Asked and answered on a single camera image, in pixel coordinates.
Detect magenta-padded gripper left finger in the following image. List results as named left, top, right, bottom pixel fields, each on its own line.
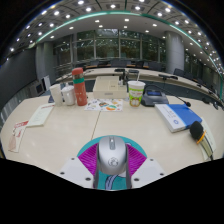
left=59, top=143, right=100, bottom=190

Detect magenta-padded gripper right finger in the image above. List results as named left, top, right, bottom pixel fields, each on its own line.
left=125, top=143, right=167, bottom=190

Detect silver computer mouse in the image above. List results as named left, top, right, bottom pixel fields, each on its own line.
left=96, top=135, right=129, bottom=176

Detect round teal cartoon mouse pad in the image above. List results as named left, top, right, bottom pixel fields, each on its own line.
left=76, top=134, right=148, bottom=191

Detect colourful sticker sheet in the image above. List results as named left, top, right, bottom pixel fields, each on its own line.
left=84, top=98, right=124, bottom=112

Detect blue and white book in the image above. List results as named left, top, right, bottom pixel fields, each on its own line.
left=154, top=103, right=203, bottom=134

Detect pale green booklet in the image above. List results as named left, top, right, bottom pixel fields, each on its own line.
left=26, top=102, right=56, bottom=128

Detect black desk microphone console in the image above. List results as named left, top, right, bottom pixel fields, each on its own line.
left=140, top=84, right=193, bottom=108

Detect white lidded mug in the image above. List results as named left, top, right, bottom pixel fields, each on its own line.
left=61, top=85, right=77, bottom=107

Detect green printed paper cup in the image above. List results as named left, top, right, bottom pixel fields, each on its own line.
left=127, top=71, right=147, bottom=108

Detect microphone with black foam head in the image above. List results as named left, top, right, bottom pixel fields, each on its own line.
left=189, top=120, right=214, bottom=160

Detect tall white cup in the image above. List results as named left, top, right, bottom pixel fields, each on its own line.
left=49, top=83, right=64, bottom=108

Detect red bottle with green band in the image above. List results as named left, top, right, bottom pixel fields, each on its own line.
left=71, top=67, right=89, bottom=107

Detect red and white leaflet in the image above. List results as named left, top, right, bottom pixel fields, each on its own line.
left=7, top=119, right=30, bottom=154

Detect white cardboard box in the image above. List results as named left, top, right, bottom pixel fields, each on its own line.
left=92, top=75, right=128, bottom=100

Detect long curved conference table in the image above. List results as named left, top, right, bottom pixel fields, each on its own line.
left=54, top=67, right=224, bottom=108

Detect white air purifier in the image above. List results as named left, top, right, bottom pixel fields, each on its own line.
left=40, top=74, right=52, bottom=92

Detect dark office chairs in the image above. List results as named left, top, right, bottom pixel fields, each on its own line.
left=76, top=58, right=191, bottom=78

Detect ceiling lights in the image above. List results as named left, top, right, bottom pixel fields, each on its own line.
left=8, top=0, right=224, bottom=73

